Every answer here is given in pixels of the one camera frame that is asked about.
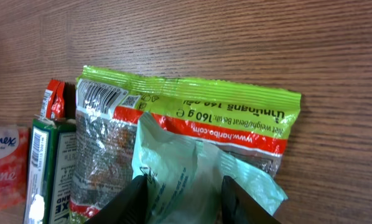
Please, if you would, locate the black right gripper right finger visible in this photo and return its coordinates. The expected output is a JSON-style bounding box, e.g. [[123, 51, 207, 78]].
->
[[221, 175, 281, 224]]

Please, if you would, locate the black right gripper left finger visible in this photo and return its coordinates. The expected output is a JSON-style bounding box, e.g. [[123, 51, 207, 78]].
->
[[85, 174, 148, 224]]

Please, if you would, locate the mint wet wipes pack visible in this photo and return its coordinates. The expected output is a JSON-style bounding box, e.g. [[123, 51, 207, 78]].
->
[[132, 113, 287, 223]]

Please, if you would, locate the green snack bag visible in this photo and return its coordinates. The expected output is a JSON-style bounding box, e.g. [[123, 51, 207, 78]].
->
[[70, 66, 302, 223]]

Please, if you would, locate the green white small box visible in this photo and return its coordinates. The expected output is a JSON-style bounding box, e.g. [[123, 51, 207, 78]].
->
[[23, 117, 77, 224]]

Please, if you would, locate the red stick sachet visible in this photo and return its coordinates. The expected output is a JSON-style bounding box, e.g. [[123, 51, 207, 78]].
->
[[40, 80, 65, 119]]

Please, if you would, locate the red Kleenex tissue pack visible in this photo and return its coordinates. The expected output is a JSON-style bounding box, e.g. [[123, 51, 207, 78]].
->
[[0, 126, 29, 210]]

